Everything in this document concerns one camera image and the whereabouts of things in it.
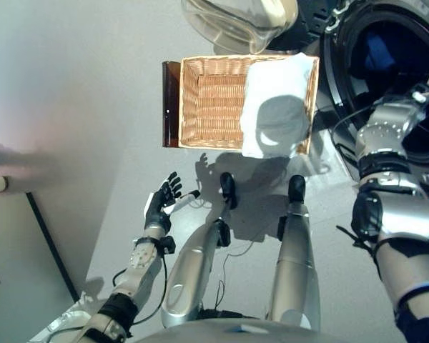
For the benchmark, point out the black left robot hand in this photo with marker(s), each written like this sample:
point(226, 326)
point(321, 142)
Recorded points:
point(159, 207)

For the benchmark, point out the blue garment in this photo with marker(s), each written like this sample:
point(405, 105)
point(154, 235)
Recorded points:
point(379, 53)

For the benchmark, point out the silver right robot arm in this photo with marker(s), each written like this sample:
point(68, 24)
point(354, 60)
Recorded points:
point(397, 214)

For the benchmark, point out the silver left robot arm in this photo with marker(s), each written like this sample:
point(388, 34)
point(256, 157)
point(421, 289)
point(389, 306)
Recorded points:
point(143, 257)

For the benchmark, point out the grey front-load washing machine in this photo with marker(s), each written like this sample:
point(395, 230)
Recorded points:
point(407, 9)

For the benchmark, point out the silver left robot leg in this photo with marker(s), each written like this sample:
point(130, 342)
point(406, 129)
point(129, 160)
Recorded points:
point(193, 264)

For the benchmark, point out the silver robot leg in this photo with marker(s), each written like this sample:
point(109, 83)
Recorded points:
point(293, 264)
point(193, 264)

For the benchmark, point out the brown acrylic stand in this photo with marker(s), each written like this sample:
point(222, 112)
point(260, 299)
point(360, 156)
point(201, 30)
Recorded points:
point(169, 107)

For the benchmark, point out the wicker laundry basket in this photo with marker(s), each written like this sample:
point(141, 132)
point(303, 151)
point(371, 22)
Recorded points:
point(214, 107)

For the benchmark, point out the silver right robot leg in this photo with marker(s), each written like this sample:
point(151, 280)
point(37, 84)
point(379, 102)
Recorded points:
point(293, 264)

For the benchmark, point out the white panel black edge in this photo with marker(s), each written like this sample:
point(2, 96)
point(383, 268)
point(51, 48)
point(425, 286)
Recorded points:
point(14, 250)

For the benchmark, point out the white garment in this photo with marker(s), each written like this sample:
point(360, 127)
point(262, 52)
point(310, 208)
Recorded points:
point(271, 82)

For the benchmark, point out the grey robot torso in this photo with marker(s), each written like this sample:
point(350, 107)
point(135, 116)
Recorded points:
point(271, 334)

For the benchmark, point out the round glass washer door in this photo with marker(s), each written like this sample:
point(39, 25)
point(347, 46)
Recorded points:
point(236, 21)

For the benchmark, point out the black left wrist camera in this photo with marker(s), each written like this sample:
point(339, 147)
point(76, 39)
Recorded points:
point(168, 244)

